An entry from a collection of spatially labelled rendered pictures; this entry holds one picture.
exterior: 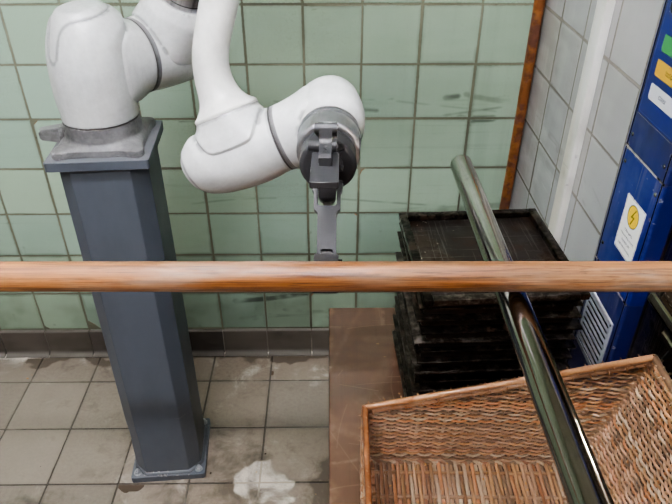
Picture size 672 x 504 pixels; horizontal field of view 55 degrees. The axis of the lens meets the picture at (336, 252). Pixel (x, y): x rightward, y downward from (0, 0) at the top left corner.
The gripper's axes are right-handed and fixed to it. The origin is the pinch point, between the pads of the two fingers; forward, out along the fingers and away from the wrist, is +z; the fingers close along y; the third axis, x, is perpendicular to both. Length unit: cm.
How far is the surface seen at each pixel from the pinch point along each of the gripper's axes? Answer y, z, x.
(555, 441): 1.6, 26.3, -18.4
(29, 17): 5, -109, 78
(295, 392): 119, -89, 13
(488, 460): 59, -17, -29
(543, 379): 1.1, 20.3, -18.9
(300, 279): -1.2, 9.6, 2.1
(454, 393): 41.9, -16.5, -20.9
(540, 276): -1.7, 9.4, -20.9
